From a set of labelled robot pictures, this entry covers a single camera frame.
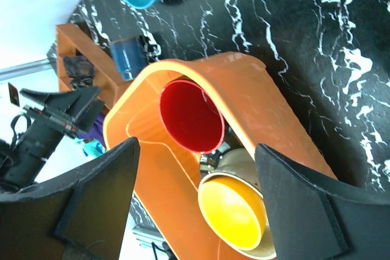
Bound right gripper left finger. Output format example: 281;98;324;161
1;138;140;259

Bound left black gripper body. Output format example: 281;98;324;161
23;101;82;138

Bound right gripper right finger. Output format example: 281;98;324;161
255;144;389;259

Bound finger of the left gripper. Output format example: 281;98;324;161
73;100;105;133
20;86;101;111

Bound yellow orange small bowl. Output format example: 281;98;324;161
198;176;266;251

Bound beige grey ceramic bowl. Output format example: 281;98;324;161
198;149;277;259

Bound black skull mug red inside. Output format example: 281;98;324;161
158;79;225;153

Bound black striped cream plate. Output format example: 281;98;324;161
199;135;243;174

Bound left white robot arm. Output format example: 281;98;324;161
1;86;105;193

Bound orange plastic dish bin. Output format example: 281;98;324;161
104;52;333;259

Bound purple cloth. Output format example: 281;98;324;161
79;113;105;144

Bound mint green sock bundle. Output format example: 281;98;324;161
74;139;106;160

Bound orange compartment organizer tray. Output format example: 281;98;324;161
55;24;132;113

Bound dark blue small cup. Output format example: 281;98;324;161
110;36;147;80

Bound aluminium frame rail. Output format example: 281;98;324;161
0;58;56;81

